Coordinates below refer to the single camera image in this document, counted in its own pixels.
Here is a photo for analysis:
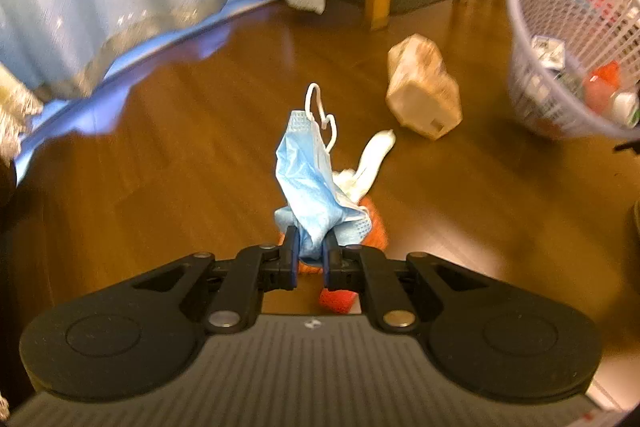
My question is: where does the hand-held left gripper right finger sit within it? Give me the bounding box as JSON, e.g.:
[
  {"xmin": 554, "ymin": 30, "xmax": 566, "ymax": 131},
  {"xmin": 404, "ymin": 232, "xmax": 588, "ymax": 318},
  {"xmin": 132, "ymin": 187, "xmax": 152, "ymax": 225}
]
[{"xmin": 322, "ymin": 234, "xmax": 502, "ymax": 333}]

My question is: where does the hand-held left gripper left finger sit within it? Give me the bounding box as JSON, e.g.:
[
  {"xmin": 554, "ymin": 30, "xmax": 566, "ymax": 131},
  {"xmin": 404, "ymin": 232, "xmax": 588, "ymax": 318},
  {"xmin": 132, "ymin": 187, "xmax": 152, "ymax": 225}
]
[{"xmin": 132, "ymin": 227, "xmax": 301, "ymax": 334}]

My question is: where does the clear plastic bottle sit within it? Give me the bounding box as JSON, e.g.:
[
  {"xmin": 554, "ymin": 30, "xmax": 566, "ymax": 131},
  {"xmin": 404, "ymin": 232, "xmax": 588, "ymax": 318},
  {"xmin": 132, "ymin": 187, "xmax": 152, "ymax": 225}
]
[{"xmin": 612, "ymin": 91, "xmax": 640, "ymax": 128}]

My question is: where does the red plastic bag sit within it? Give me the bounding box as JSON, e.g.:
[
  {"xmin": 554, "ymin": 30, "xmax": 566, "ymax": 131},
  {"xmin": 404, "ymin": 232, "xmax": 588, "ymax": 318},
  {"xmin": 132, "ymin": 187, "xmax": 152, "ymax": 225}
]
[{"xmin": 582, "ymin": 61, "xmax": 622, "ymax": 116}]

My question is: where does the blue face mask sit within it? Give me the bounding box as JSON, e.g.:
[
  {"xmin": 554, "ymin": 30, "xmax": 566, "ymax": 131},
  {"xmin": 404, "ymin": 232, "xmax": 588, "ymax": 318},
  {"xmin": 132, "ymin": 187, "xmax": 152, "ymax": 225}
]
[{"xmin": 273, "ymin": 83, "xmax": 374, "ymax": 264}]

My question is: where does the purple plastic mesh basket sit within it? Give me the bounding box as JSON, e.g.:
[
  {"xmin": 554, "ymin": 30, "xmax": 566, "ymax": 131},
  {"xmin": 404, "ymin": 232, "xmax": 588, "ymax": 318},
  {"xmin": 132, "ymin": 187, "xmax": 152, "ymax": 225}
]
[{"xmin": 506, "ymin": 0, "xmax": 640, "ymax": 140}]

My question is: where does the brown paper bag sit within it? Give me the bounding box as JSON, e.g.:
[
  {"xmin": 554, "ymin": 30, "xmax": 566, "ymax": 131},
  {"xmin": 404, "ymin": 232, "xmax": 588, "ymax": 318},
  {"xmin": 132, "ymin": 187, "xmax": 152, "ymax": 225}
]
[{"xmin": 386, "ymin": 34, "xmax": 464, "ymax": 142}]

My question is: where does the orange foam net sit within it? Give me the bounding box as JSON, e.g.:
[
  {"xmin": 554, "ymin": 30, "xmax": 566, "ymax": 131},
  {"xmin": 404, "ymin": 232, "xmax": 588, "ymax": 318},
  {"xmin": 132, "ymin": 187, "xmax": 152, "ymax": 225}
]
[{"xmin": 277, "ymin": 197, "xmax": 391, "ymax": 276}]

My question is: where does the white crumpled tissue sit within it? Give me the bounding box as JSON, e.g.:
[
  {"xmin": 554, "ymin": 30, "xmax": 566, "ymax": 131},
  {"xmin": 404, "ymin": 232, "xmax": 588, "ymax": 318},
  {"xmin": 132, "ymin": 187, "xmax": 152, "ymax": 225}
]
[{"xmin": 332, "ymin": 169, "xmax": 362, "ymax": 204}]

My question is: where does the white tube wrapper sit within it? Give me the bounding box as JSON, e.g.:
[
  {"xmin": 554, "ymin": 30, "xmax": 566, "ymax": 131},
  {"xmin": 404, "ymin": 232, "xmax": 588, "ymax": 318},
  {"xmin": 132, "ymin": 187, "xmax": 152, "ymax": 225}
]
[{"xmin": 350, "ymin": 130, "xmax": 397, "ymax": 204}]

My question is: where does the cream lace-trimmed cloth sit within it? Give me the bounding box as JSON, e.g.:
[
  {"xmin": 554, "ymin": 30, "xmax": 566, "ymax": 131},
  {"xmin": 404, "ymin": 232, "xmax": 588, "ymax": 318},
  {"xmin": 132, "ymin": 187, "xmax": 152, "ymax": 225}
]
[{"xmin": 0, "ymin": 66, "xmax": 44, "ymax": 164}]

